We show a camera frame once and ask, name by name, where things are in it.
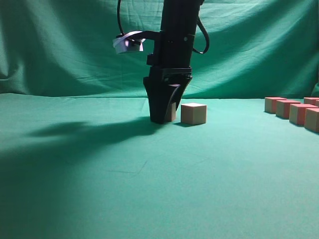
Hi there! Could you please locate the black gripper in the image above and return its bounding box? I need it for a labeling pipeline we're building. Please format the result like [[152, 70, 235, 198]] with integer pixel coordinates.
[[143, 31, 194, 124]]

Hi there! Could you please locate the pink cube moved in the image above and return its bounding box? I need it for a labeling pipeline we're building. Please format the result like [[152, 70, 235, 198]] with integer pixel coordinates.
[[289, 104, 318, 126], [170, 102, 176, 121], [181, 103, 207, 125], [304, 108, 319, 132]]

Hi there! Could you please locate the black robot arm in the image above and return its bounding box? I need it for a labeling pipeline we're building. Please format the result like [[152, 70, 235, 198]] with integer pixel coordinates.
[[143, 0, 202, 124]]

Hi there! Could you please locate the pink cube left column far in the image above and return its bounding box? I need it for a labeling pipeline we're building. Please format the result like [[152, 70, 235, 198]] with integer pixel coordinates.
[[264, 97, 286, 114]]

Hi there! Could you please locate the green cloth backdrop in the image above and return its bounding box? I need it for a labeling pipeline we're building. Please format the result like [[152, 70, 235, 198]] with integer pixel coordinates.
[[0, 0, 319, 239]]

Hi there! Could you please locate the pink cube left column second-far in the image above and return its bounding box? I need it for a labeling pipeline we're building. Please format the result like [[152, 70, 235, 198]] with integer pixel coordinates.
[[276, 100, 301, 119]]

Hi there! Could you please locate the pink cube right column far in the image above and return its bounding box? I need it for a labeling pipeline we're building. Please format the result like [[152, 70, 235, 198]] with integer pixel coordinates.
[[304, 97, 319, 106]]

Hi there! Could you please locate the black cable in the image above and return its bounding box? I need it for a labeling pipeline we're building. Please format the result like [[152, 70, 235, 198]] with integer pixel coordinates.
[[192, 17, 210, 55]]

